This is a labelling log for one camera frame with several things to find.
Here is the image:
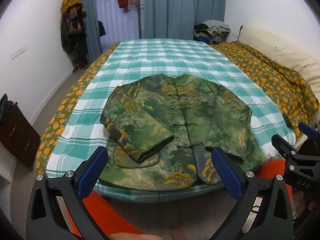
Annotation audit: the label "narrow blue curtain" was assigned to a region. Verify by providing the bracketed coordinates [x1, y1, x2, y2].
[70, 0, 103, 57]

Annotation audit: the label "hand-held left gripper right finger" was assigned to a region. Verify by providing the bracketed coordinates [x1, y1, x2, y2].
[211, 147, 294, 240]

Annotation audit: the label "white sheer curtain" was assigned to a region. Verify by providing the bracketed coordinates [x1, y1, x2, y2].
[96, 0, 141, 49]

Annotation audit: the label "cream pillow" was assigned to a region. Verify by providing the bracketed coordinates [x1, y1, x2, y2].
[237, 24, 320, 98]

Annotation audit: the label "green printed padded jacket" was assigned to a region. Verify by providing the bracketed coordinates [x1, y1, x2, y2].
[100, 73, 266, 189]

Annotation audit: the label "yellow hooded garment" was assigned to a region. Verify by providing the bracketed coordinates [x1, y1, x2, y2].
[62, 0, 87, 14]

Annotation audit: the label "dark brown wooden cabinet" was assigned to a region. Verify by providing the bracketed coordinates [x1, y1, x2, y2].
[0, 94, 41, 168]

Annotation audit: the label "dark hanging coats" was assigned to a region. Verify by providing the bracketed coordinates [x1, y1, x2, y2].
[60, 6, 89, 72]

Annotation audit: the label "pile of clothes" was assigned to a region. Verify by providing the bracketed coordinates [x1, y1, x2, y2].
[194, 19, 232, 45]

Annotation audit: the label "wide blue curtain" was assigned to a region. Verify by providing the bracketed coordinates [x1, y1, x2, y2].
[144, 0, 227, 41]

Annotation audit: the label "white wall trunking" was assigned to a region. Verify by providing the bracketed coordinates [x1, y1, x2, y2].
[10, 48, 28, 61]

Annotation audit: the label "teal checked blanket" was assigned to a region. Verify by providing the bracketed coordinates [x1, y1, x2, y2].
[45, 39, 299, 203]

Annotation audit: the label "orange floral quilt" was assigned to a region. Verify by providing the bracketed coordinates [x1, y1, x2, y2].
[209, 41, 320, 140]

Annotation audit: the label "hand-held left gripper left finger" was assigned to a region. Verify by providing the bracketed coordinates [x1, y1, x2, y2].
[26, 146, 110, 240]

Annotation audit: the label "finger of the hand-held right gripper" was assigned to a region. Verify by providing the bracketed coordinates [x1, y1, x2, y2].
[298, 122, 320, 141]
[271, 134, 301, 160]

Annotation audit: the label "orange floral bed sheet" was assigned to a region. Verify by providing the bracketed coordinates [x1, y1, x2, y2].
[34, 42, 121, 176]

